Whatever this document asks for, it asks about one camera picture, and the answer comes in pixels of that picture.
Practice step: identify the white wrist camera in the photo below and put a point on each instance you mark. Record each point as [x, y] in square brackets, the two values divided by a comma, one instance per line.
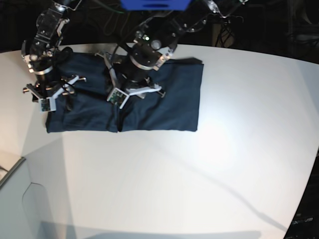
[47, 104]
[118, 97]

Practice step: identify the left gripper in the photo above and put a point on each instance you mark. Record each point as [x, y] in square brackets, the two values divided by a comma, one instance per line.
[128, 78]

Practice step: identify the blue box overhead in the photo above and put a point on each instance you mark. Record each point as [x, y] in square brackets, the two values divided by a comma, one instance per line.
[141, 5]

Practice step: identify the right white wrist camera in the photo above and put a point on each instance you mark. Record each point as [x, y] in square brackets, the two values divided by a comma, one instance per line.
[47, 104]

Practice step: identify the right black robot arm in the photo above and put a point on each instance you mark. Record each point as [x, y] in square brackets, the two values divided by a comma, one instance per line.
[41, 56]

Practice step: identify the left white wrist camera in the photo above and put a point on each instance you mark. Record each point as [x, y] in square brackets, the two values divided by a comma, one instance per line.
[118, 97]

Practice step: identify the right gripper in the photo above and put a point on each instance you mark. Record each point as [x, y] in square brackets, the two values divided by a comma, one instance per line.
[65, 86]

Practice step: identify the dark blue t-shirt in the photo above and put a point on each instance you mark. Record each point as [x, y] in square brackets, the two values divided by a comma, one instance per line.
[177, 110]

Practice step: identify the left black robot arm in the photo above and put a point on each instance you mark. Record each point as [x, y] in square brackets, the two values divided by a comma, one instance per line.
[155, 42]

